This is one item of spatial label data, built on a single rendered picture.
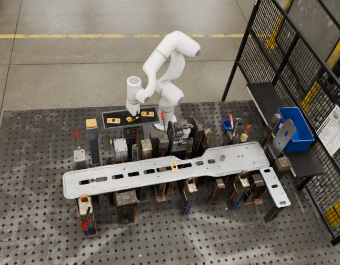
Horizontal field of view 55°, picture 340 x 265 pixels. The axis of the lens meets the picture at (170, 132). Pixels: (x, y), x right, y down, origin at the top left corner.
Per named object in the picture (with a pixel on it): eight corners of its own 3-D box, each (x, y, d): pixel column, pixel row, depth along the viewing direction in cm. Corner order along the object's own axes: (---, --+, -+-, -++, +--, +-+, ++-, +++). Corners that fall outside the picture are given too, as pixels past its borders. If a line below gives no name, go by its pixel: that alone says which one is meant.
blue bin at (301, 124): (285, 152, 232) (293, 141, 222) (271, 119, 250) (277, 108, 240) (307, 151, 235) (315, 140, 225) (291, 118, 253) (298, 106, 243)
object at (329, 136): (331, 159, 219) (357, 130, 194) (313, 132, 231) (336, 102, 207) (333, 158, 219) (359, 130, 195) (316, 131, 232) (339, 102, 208)
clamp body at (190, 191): (179, 218, 228) (187, 195, 201) (175, 202, 235) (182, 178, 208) (192, 215, 231) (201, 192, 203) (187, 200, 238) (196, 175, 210)
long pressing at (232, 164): (64, 204, 195) (63, 203, 194) (61, 172, 208) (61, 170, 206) (271, 167, 228) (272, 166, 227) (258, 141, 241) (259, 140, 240)
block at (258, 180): (242, 206, 239) (255, 187, 217) (237, 192, 246) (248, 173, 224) (254, 203, 242) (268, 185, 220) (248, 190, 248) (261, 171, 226)
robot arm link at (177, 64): (166, 104, 234) (149, 91, 240) (176, 98, 242) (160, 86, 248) (186, 42, 201) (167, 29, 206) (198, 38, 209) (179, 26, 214)
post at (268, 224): (265, 228, 231) (281, 211, 208) (259, 214, 237) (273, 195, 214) (273, 226, 232) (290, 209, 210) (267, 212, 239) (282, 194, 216)
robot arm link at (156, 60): (177, 67, 196) (146, 106, 198) (158, 53, 202) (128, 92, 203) (172, 60, 188) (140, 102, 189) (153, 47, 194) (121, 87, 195)
